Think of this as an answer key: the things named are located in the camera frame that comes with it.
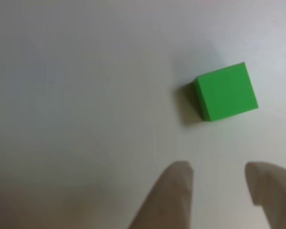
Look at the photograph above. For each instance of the green cube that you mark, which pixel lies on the green cube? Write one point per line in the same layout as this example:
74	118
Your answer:
226	93

